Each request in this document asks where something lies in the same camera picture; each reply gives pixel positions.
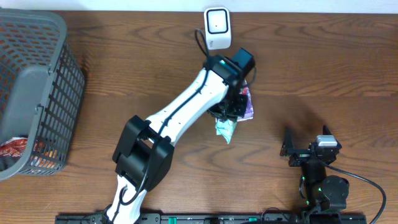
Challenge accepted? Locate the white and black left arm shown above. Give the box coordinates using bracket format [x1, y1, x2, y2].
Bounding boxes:
[104, 29, 256, 223]

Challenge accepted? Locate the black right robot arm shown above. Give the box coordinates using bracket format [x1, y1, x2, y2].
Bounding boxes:
[280, 126, 349, 212]

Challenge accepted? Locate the grey plastic mesh basket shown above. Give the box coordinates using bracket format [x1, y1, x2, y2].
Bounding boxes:
[1, 9, 86, 180]

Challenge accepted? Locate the white barcode scanner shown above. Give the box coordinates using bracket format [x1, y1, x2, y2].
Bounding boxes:
[203, 7, 232, 50]

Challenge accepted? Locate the teal wipes packet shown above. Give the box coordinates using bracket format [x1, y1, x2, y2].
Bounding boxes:
[215, 118, 237, 144]

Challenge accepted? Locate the red snack wrapper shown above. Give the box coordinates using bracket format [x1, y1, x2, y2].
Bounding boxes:
[0, 138, 27, 158]

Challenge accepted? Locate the purple Carefree pad package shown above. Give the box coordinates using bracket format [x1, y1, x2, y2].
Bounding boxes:
[237, 87, 254, 122]

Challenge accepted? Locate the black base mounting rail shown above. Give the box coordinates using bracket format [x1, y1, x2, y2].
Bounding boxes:
[55, 213, 367, 224]

